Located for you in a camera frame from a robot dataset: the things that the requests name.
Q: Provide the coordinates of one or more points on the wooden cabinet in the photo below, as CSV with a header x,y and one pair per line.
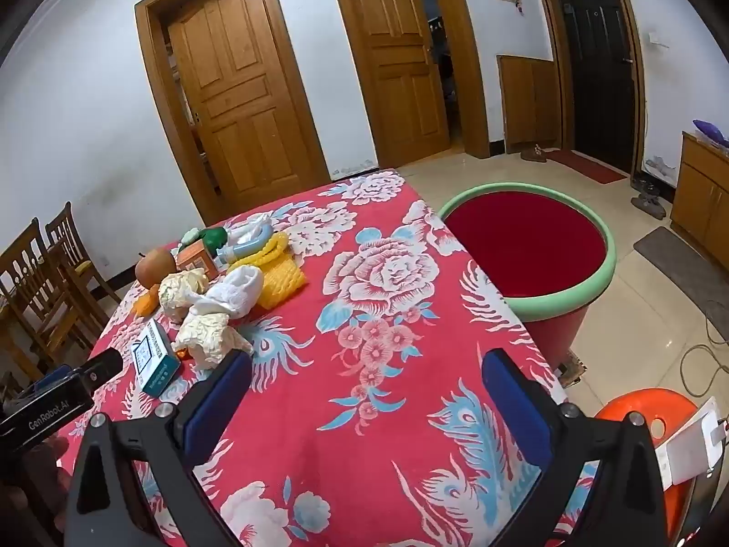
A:
x,y
703,205

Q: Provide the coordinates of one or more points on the light blue plastic tube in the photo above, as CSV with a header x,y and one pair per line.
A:
x,y
250,248

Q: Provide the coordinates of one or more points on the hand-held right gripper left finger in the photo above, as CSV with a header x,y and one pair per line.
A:
x,y
219,399

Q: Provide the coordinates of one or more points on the orange snack packet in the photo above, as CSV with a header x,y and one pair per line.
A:
x,y
145,302

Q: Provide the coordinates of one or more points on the small orange box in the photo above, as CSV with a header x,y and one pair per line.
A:
x,y
193,260

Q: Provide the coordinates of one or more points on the grey floor mat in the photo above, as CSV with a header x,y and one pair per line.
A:
x,y
678,256

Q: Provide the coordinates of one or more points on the red basin with green rim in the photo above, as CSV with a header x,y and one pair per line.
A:
x,y
524,239

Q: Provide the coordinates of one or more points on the purple bag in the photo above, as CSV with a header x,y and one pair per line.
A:
x,y
709,132

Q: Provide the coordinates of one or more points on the teal and white box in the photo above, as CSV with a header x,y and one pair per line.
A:
x,y
154,359

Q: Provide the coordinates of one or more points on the red doormat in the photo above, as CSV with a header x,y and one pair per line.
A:
x,y
586,165

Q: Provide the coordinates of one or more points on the wooden wall panel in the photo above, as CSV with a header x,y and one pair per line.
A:
x,y
527,102

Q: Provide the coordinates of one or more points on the reddish apple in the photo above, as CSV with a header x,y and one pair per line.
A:
x,y
155,268

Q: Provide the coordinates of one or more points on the brown shoe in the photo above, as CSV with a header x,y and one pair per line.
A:
x,y
534,153

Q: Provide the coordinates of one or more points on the person's left hand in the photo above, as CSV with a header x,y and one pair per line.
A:
x,y
34,484

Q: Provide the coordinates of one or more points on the toy cabbage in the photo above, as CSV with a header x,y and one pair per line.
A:
x,y
179,290

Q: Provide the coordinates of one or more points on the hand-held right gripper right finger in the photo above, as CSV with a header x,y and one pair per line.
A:
x,y
512,404

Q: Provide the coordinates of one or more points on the open wooden door with frame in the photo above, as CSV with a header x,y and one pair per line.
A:
x,y
393,57

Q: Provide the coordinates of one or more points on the white power adapter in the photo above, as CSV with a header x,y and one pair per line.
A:
x,y
692,450

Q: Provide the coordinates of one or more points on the orange plastic stool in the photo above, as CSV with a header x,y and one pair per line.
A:
x,y
621,404

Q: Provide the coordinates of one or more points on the clear plastic bag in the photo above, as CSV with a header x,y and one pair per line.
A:
x,y
253,225

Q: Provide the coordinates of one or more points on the green pumpkin-shaped container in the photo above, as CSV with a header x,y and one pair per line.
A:
x,y
215,237

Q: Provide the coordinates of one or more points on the wooden chair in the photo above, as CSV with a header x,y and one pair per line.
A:
x,y
34,285
71,245

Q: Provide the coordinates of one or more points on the white wall switch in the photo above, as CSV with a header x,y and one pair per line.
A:
x,y
658,40

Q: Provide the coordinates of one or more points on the cardboard box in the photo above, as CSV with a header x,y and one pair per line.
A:
x,y
571,369

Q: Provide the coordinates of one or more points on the black entrance door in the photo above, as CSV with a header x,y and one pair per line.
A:
x,y
592,57

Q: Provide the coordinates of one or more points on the white paper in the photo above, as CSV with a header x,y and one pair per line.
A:
x,y
236,290

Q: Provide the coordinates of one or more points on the red floral tablecloth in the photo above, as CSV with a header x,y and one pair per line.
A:
x,y
353,364

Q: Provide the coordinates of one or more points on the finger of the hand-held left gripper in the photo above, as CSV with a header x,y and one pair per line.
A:
x,y
102,367
54,376

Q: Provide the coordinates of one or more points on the dark shoe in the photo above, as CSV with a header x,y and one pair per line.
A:
x,y
649,206
643,185

